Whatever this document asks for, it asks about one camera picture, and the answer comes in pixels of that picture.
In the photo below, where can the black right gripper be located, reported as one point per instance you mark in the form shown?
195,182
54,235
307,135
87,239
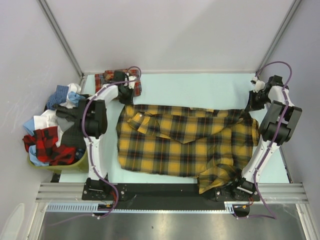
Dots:
252,105

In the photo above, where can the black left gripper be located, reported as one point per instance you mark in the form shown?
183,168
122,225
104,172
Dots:
128,101

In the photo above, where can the yellow plaid long sleeve shirt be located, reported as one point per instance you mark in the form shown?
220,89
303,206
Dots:
209,145

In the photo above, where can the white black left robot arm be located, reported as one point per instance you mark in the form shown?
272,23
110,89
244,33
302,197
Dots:
93,124

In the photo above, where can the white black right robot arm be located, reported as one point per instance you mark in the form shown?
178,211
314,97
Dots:
276,128

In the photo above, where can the folded red plaid shirt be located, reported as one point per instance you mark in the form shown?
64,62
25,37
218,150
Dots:
108,75

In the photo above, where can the blue patterned shirt in bin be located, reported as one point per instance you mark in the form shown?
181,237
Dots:
58,97

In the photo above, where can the white shirt in bin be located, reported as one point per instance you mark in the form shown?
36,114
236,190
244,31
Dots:
49,119

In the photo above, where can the olive green laundry bin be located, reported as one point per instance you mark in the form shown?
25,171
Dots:
81,165

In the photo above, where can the red black buffalo plaid shirt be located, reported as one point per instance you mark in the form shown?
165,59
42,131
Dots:
45,149

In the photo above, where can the light blue shirt in bin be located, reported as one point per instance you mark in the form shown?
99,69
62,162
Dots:
43,141

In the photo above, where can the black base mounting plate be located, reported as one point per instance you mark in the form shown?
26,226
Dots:
170,197

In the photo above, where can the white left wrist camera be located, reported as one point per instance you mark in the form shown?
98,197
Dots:
131,81

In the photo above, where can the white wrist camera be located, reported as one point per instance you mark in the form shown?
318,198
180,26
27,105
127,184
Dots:
258,84
131,81

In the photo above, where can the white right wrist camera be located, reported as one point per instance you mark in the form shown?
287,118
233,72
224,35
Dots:
258,84

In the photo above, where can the aluminium left corner post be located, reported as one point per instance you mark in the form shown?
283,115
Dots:
49,15

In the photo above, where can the aluminium corner post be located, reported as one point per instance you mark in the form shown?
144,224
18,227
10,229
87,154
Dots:
49,15
280,32

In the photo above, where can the aluminium right corner post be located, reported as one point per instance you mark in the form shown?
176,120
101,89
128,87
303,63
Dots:
280,32

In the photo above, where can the white slotted cable duct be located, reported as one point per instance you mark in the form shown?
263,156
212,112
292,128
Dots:
98,208

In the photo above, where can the aluminium frame front rail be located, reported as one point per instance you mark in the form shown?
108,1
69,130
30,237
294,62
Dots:
280,193

